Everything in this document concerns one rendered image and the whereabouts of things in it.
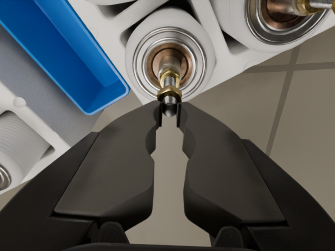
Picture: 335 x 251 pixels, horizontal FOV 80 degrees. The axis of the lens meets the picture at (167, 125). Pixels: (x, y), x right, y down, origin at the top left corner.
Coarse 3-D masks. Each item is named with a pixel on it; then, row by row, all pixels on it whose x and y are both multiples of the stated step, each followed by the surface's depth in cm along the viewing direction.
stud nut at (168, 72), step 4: (168, 68) 17; (164, 72) 17; (168, 72) 17; (172, 72) 17; (176, 72) 17; (160, 76) 17; (164, 76) 17; (172, 76) 17; (176, 76) 17; (160, 80) 17; (176, 80) 17; (160, 84) 17; (176, 84) 17
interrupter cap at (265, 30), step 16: (256, 0) 17; (272, 0) 17; (256, 16) 18; (272, 16) 18; (288, 16) 18; (304, 16) 18; (320, 16) 18; (256, 32) 18; (272, 32) 19; (288, 32) 18; (304, 32) 18
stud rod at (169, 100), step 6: (168, 78) 16; (168, 84) 15; (174, 84) 16; (168, 96) 14; (168, 102) 13; (174, 102) 13; (168, 108) 13; (174, 108) 13; (168, 114) 13; (174, 114) 13
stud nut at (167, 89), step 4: (164, 88) 14; (168, 88) 14; (172, 88) 14; (176, 88) 14; (160, 92) 14; (164, 92) 14; (168, 92) 14; (172, 92) 14; (176, 92) 14; (180, 92) 14; (160, 96) 14; (164, 96) 14; (176, 96) 14; (180, 96) 14; (160, 100) 14; (176, 100) 14; (180, 100) 14
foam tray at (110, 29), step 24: (72, 0) 24; (144, 0) 24; (168, 0) 33; (192, 0) 24; (96, 24) 25; (120, 24) 25; (216, 24) 25; (120, 48) 27; (216, 48) 26; (240, 48) 28; (120, 72) 28; (216, 72) 28; (240, 72) 28
